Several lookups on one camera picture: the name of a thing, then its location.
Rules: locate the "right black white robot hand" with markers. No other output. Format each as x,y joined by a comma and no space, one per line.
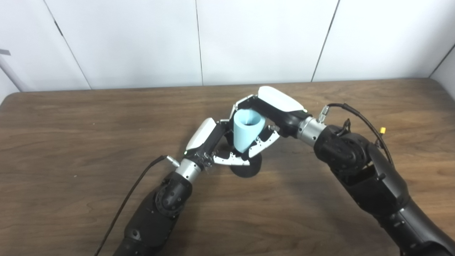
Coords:
280,106

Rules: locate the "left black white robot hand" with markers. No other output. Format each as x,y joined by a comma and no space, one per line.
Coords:
206,137

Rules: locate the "black flared nozzle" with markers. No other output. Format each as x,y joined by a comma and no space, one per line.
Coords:
249,169

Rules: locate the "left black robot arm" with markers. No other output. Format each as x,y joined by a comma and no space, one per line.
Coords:
160,209

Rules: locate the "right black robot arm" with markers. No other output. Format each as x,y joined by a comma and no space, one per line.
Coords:
369,170

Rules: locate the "small grey wall label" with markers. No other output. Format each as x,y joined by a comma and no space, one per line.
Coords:
5,52

